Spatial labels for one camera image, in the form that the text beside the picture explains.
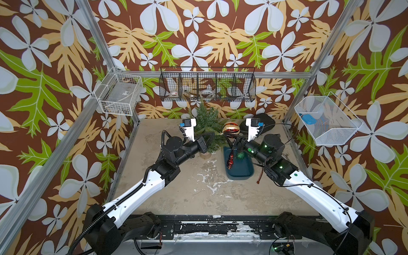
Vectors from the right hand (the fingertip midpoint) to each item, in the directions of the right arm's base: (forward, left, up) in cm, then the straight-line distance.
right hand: (228, 132), depth 67 cm
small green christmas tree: (+9, +8, -4) cm, 13 cm away
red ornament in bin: (+5, -6, -33) cm, 34 cm away
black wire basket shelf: (+44, +10, -4) cm, 45 cm away
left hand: (-2, +6, +2) cm, 6 cm away
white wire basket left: (+29, +57, 0) cm, 64 cm away
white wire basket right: (+9, -55, -5) cm, 56 cm away
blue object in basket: (+17, -46, -9) cm, 50 cm away
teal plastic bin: (+1, -13, -35) cm, 37 cm away
